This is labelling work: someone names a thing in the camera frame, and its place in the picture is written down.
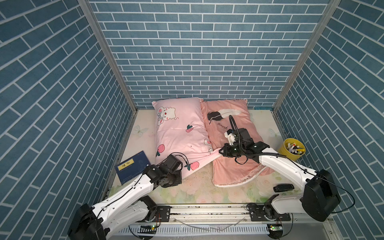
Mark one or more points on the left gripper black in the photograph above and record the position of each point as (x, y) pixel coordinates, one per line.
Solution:
(178, 181)

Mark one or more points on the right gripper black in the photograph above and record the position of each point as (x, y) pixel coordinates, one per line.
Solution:
(226, 152)

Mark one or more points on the salmon feather print pillow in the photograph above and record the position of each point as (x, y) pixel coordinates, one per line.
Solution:
(233, 168)

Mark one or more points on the light pink cartoon pillow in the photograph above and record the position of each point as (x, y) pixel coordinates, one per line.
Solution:
(180, 130)

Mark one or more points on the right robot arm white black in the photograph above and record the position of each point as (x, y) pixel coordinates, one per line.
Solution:
(319, 196)

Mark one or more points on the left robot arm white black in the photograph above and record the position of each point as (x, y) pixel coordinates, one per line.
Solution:
(130, 205)

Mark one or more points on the floral table mat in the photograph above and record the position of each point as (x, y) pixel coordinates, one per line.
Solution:
(199, 188)

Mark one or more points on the dark blue book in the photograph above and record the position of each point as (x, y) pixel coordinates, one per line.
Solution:
(132, 167)

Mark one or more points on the markers in cup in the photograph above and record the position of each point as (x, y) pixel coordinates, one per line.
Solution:
(295, 149)

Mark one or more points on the yellow pen cup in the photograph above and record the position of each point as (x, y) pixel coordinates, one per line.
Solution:
(283, 149)

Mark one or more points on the black remote control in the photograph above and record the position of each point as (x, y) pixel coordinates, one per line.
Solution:
(283, 188)

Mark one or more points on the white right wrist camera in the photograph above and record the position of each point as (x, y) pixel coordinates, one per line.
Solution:
(230, 135)

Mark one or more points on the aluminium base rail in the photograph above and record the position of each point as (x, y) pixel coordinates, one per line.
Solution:
(227, 222)

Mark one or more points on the right aluminium corner post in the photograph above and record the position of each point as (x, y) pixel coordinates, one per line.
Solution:
(317, 32)

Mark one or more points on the aluminium corner post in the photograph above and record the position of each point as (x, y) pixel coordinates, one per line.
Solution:
(317, 32)
(92, 20)

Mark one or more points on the left aluminium corner post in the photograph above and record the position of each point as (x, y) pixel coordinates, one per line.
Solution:
(92, 20)

